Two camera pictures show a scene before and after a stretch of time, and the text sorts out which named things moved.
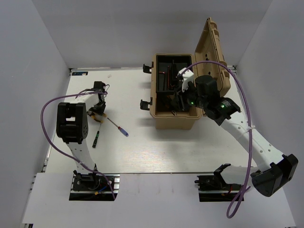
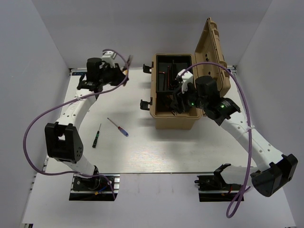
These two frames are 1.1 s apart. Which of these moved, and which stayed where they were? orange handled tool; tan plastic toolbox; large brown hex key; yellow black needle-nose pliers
Moved: orange handled tool
Stayed: yellow black needle-nose pliers; tan plastic toolbox; large brown hex key
